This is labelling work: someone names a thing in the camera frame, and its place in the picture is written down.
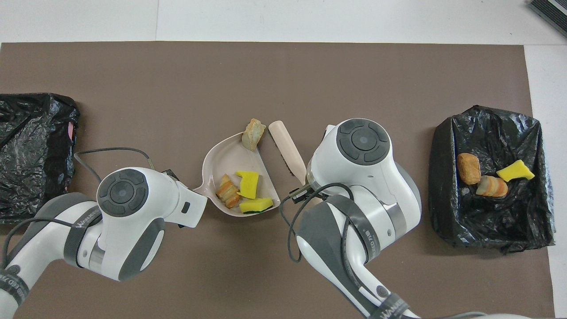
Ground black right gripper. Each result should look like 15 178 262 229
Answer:
290 186 312 205

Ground yellow sponge piece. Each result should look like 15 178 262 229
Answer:
239 197 275 215
234 171 260 200
496 159 536 183

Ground beige brush black bristles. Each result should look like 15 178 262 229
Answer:
268 120 311 185

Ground striped toy croissant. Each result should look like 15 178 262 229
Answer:
476 175 509 198
242 118 267 152
216 174 241 209

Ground beige plastic dustpan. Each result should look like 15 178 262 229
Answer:
193 132 281 218

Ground brown toy bread roll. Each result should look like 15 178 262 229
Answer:
457 153 482 185

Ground black bagged pink bin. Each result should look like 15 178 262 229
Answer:
0 93 81 225

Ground brown table mat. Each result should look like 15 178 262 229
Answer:
0 42 555 319

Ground grey ridged device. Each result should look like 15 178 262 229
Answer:
527 0 567 38

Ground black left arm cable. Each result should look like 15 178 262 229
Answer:
0 147 155 271

